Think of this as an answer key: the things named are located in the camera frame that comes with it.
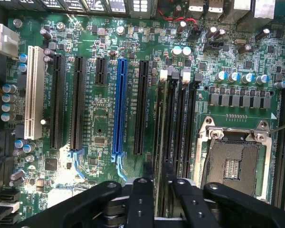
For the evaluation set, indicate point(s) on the thin metal locking lever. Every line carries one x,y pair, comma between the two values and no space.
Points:
282,127

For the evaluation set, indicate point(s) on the white power connector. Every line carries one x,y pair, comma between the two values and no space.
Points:
6,40

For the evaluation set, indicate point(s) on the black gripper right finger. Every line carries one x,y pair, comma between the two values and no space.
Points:
192,204

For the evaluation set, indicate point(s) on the grey choke row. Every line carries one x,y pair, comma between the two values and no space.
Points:
240,100

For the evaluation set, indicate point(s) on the short black expansion slot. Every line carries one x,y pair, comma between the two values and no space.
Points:
101,71

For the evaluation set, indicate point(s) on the metal rear port block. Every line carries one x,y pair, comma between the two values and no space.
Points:
215,8
238,10
259,14
195,9

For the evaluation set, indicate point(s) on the green motherboard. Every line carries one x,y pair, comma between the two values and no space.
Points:
99,114

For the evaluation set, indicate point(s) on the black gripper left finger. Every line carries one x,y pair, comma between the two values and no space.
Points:
141,204

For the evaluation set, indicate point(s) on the silver blue-topped capacitor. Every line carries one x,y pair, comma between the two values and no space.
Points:
186,51
176,51
22,67
221,76
281,84
20,143
7,116
8,107
22,58
9,88
29,147
9,97
247,78
262,79
234,77

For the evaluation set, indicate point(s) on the black square chip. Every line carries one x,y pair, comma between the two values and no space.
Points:
51,164

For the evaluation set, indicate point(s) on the white PCI expansion slot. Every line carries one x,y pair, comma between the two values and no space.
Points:
34,95

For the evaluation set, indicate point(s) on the metal CPU socket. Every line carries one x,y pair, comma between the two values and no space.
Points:
235,164

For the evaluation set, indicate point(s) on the RAM slot with black latch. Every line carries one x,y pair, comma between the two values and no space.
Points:
192,118
173,114

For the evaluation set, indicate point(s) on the blue expansion slot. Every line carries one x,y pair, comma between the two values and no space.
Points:
120,107

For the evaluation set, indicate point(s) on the black SATA port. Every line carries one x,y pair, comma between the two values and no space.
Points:
7,218
7,196

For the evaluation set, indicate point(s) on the RAM slot with white latch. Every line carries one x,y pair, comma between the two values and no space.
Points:
183,114
164,74

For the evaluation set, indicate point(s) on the white SATA port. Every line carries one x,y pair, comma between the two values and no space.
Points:
5,207

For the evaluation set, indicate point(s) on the long black expansion slot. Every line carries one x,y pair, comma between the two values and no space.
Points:
57,102
141,107
78,104

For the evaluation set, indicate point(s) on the black fan header connector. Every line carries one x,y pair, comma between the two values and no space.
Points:
194,33
213,45

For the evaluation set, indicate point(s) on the silver mounting screw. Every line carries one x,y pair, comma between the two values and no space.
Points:
17,23
120,30
60,26

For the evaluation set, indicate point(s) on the dark cylindrical capacitor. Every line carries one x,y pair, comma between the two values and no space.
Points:
211,32
46,34
219,33
181,26
17,174
16,182
48,59
49,52
245,48
262,33

